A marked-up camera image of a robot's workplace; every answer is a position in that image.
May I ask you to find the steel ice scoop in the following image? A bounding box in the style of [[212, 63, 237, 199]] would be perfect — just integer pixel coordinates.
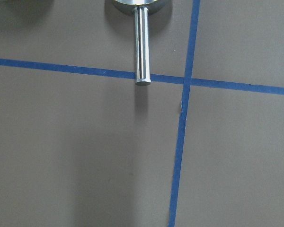
[[112, 0, 159, 86]]

